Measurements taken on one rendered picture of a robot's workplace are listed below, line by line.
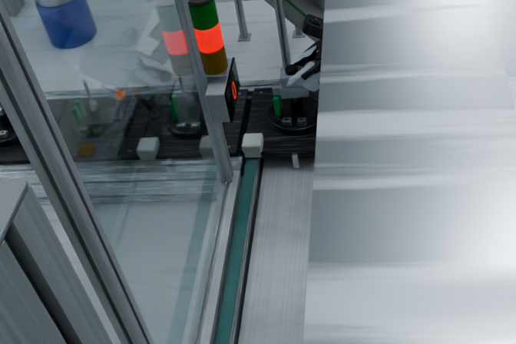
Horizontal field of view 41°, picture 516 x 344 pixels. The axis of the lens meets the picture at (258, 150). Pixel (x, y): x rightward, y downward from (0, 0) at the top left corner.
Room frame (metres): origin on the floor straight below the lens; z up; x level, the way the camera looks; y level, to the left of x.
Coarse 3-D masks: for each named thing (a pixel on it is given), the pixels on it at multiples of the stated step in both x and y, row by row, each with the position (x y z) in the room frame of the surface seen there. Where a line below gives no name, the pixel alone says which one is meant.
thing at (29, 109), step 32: (0, 0) 0.57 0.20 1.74; (0, 32) 0.55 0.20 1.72; (0, 64) 0.55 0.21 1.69; (0, 96) 0.55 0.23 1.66; (32, 96) 0.55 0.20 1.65; (32, 128) 0.55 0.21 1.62; (32, 160) 0.55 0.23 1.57; (64, 160) 0.56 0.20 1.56; (64, 192) 0.55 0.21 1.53; (64, 224) 0.55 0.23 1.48; (96, 224) 0.56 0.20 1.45; (96, 256) 0.55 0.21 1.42; (96, 288) 0.55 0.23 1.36; (128, 288) 0.57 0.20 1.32; (128, 320) 0.54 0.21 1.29
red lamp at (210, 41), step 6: (198, 30) 1.10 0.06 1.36; (204, 30) 1.09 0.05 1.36; (210, 30) 1.09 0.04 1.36; (216, 30) 1.10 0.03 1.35; (198, 36) 1.10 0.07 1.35; (204, 36) 1.09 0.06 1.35; (210, 36) 1.09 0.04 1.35; (216, 36) 1.09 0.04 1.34; (222, 36) 1.11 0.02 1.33; (198, 42) 1.10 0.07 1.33; (204, 42) 1.09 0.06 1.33; (210, 42) 1.09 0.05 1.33; (216, 42) 1.09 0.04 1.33; (222, 42) 1.10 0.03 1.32; (204, 48) 1.09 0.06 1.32; (210, 48) 1.09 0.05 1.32; (216, 48) 1.09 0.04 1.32
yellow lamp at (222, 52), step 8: (224, 48) 1.11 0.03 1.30; (200, 56) 1.10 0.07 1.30; (208, 56) 1.09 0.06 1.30; (216, 56) 1.09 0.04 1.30; (224, 56) 1.10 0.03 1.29; (208, 64) 1.09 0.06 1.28; (216, 64) 1.09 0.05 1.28; (224, 64) 1.10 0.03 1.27; (208, 72) 1.09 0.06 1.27; (216, 72) 1.09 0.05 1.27
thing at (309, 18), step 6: (306, 18) 1.26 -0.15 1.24; (312, 18) 1.26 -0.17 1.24; (318, 18) 1.26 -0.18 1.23; (306, 24) 1.24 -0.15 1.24; (312, 24) 1.24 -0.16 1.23; (318, 24) 1.24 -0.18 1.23; (306, 30) 1.24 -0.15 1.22; (312, 30) 1.23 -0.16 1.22; (318, 30) 1.23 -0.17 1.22; (318, 36) 1.23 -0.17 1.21
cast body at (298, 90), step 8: (288, 72) 1.26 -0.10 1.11; (280, 80) 1.26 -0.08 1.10; (288, 80) 1.25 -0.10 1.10; (272, 88) 1.28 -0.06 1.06; (280, 88) 1.26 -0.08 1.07; (288, 88) 1.25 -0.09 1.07; (296, 88) 1.25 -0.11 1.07; (304, 88) 1.24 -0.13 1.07; (288, 96) 1.25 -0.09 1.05; (296, 96) 1.25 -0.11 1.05; (304, 96) 1.24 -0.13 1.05
